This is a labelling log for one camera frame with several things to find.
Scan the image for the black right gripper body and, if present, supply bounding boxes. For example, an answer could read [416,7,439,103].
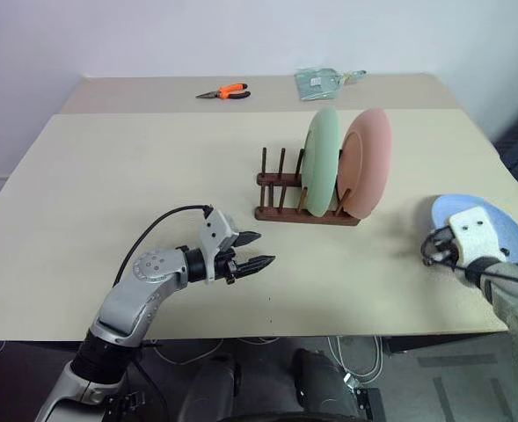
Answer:
[437,236,462,267]

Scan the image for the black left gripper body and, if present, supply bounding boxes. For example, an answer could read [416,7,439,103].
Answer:
[214,247,243,286]

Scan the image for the blue plate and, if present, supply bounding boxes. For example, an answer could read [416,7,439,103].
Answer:
[429,193,518,272]

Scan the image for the wooden dish rack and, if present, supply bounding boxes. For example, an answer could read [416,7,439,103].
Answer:
[254,147,361,228]

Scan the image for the pink plate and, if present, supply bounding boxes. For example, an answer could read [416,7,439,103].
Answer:
[336,108,393,220]

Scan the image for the green plate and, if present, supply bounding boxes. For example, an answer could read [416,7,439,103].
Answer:
[301,106,343,218]

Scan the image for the dark rounded shape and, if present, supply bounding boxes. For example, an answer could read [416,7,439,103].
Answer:
[177,351,243,422]
[292,348,361,422]

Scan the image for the clear bag with teal contents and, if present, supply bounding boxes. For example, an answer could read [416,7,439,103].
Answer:
[294,66,343,102]

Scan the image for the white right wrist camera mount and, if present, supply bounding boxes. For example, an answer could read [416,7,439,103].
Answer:
[449,207,509,270]

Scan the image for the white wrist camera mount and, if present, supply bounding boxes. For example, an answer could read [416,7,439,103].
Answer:
[449,207,509,270]
[198,208,242,283]

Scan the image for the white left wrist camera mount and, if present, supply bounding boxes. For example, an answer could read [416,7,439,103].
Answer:
[198,208,242,283]

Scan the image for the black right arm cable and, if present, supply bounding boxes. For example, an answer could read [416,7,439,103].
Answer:
[420,228,518,291]

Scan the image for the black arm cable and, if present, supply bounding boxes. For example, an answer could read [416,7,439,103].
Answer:
[420,228,518,291]
[113,204,214,285]

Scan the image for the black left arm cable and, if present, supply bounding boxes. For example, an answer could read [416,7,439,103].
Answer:
[113,204,214,285]

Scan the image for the white floor cable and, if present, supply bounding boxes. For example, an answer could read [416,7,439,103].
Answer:
[326,335,383,377]
[150,336,281,366]

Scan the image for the orange handled pliers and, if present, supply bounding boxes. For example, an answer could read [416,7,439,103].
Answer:
[195,82,252,102]

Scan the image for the metal bracket under table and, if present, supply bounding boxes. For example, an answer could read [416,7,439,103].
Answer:
[344,373,385,417]

